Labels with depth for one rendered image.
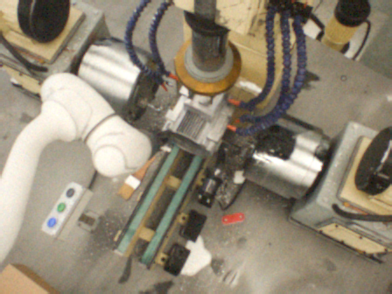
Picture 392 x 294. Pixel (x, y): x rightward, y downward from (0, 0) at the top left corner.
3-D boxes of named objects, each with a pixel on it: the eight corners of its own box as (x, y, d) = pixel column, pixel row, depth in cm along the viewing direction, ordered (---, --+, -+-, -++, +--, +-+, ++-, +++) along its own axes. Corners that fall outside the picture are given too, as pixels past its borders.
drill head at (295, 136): (245, 115, 144) (255, 84, 121) (350, 162, 139) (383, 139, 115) (216, 172, 138) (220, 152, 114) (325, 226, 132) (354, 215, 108)
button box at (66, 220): (80, 185, 127) (69, 179, 123) (94, 192, 123) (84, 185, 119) (51, 234, 122) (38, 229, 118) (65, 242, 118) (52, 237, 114)
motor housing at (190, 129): (189, 96, 146) (188, 72, 128) (234, 117, 144) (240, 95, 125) (164, 141, 141) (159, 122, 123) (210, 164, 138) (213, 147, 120)
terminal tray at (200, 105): (199, 82, 131) (199, 72, 124) (227, 94, 130) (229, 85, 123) (183, 111, 128) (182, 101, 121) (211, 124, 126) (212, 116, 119)
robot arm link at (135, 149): (163, 149, 95) (125, 111, 96) (140, 160, 80) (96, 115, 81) (135, 178, 98) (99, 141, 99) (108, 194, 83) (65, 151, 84)
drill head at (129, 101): (92, 45, 153) (72, 2, 130) (174, 83, 148) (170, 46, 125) (57, 96, 147) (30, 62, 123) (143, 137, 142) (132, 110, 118)
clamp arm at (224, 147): (217, 163, 130) (222, 138, 106) (225, 166, 130) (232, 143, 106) (213, 171, 129) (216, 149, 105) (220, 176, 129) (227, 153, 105)
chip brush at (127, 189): (148, 151, 152) (148, 150, 151) (158, 158, 151) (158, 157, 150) (115, 194, 147) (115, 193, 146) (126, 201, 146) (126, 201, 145)
